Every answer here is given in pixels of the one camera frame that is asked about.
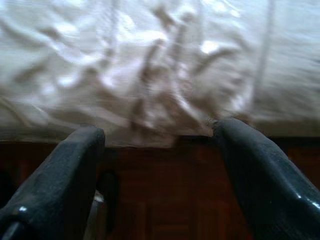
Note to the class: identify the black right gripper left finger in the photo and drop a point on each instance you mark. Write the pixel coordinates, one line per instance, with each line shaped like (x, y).
(55, 190)

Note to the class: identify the beige floral bed sheet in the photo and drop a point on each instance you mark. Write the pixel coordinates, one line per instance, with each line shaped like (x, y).
(150, 62)

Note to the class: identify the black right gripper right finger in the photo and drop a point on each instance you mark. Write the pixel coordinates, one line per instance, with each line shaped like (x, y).
(270, 190)

